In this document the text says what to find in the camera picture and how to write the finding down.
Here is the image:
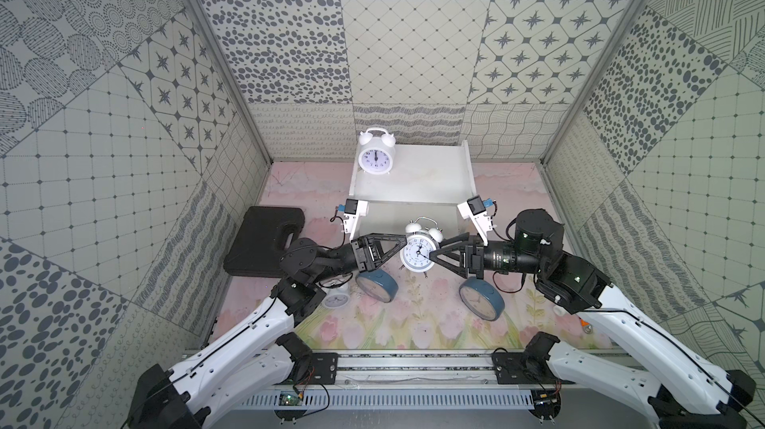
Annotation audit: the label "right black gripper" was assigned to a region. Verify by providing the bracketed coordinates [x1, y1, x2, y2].
[430, 231, 546, 281]

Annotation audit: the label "white twin-bell alarm clock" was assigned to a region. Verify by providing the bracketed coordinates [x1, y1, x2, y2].
[398, 217, 444, 274]
[322, 288, 351, 310]
[357, 127, 396, 175]

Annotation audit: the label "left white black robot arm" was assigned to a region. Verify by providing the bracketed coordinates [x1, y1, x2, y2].
[123, 233, 406, 428]

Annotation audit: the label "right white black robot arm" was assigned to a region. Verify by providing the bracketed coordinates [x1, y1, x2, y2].
[428, 209, 756, 428]

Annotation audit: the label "blue round alarm clock left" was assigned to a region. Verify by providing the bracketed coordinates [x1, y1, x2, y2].
[356, 269, 398, 304]

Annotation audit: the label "blue round alarm clock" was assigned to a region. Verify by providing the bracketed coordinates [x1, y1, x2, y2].
[458, 278, 505, 321]
[356, 269, 398, 304]

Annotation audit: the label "blue round alarm clock right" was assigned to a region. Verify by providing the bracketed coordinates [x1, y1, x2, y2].
[458, 278, 505, 321]

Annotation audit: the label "white two-tier shelf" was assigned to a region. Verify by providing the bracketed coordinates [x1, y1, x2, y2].
[348, 142, 478, 238]

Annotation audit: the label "black plastic tool case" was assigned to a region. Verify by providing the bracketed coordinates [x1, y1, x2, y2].
[223, 206, 305, 279]

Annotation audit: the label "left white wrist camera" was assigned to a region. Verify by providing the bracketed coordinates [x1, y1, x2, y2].
[338, 198, 369, 241]

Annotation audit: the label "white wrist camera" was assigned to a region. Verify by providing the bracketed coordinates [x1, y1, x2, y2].
[338, 198, 369, 241]
[457, 196, 494, 245]

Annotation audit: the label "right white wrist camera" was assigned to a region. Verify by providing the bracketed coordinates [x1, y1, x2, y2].
[457, 196, 494, 245]

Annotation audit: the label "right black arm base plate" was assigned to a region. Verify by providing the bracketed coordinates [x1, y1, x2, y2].
[490, 351, 570, 385]

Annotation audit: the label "aluminium mounting rail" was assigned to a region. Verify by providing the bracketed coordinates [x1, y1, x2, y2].
[178, 349, 659, 392]

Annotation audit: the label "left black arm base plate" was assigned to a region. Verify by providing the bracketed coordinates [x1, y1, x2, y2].
[286, 353, 340, 385]

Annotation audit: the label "orange handled pliers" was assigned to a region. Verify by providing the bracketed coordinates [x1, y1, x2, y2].
[581, 319, 593, 335]

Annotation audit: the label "white perforated cable duct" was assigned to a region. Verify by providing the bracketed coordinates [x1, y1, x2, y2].
[237, 388, 534, 411]

